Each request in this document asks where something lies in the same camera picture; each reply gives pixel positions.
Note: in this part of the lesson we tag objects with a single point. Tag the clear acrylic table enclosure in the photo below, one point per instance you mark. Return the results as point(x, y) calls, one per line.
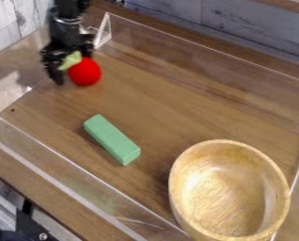
point(171, 93)

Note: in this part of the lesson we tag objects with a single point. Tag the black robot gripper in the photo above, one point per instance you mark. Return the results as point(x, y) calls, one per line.
point(67, 39)

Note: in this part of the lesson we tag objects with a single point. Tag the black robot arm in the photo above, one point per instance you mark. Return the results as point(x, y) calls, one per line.
point(68, 11)

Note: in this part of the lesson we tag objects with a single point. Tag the wooden bowl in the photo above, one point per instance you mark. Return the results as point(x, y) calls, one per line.
point(228, 192)

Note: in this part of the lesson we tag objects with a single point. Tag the red plush strawberry toy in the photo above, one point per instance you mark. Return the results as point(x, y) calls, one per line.
point(82, 68)

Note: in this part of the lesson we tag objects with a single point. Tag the green rectangular block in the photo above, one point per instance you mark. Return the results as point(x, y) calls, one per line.
point(116, 143)

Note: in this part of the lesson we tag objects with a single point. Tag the black clamp mount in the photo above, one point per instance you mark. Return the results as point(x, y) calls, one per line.
point(31, 229)

